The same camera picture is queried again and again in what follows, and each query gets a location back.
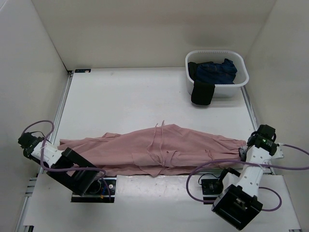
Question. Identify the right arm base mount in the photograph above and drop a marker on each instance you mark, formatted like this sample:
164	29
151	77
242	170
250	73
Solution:
210	188

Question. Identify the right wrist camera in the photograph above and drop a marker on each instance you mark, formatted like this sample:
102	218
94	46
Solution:
267	132

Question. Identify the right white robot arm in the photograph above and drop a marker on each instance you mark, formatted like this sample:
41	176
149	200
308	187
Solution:
262	151

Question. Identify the aluminium front rail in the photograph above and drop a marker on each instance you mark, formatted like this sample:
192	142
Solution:
188	174

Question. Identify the black garment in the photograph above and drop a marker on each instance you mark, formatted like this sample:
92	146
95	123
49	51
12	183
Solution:
203	89

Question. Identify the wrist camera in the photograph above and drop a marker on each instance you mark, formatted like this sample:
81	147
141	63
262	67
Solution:
28	142
267	132

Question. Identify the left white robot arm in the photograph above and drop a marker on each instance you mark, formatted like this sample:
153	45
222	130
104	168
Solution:
66	167

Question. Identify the pink trousers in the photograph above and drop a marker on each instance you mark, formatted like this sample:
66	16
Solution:
164	150

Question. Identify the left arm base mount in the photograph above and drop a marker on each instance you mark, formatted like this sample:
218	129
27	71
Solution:
101	191

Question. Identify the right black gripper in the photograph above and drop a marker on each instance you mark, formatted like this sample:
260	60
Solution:
242	152

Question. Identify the dark blue garment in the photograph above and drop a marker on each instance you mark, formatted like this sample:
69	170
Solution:
222	73

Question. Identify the blue label sticker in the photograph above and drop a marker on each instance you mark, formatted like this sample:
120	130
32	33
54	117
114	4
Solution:
82	71

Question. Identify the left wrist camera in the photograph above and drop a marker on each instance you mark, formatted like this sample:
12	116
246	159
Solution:
28	142

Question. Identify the white plastic basket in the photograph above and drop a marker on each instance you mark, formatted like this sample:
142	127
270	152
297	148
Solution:
218	56

